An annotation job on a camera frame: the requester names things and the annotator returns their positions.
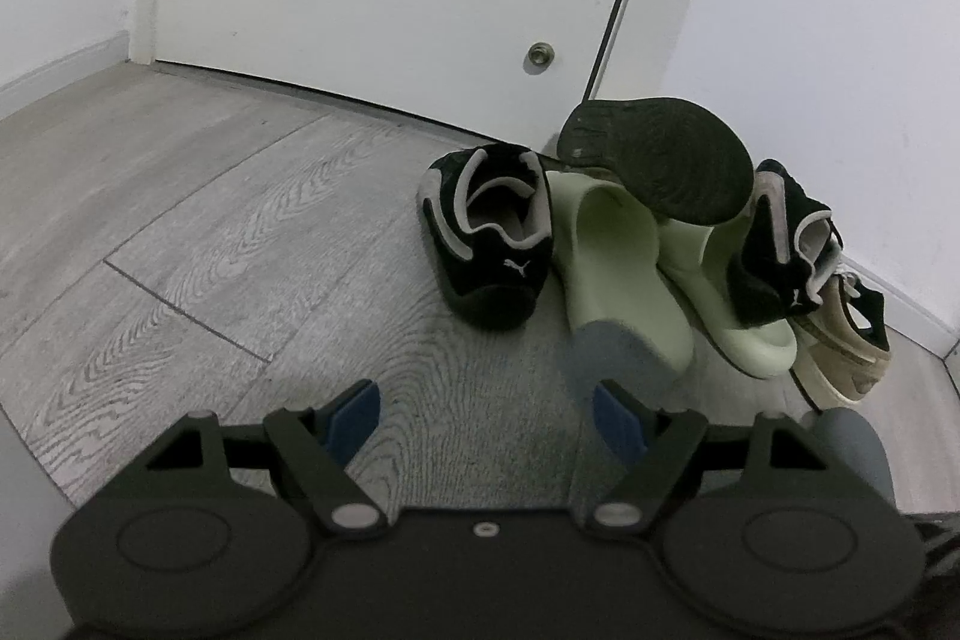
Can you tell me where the grey-blue slide sandal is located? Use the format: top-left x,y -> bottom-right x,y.
562,320 -> 677,385
802,408 -> 896,505

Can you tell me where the beige jordan sneaker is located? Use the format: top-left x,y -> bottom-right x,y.
556,97 -> 754,226
791,271 -> 892,413

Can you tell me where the black puma sneaker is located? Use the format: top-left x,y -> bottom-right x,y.
416,143 -> 553,331
727,159 -> 843,326

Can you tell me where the light green slide sandal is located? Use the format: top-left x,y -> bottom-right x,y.
547,170 -> 695,374
658,216 -> 797,380

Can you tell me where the metal door stopper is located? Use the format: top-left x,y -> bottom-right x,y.
524,41 -> 555,73

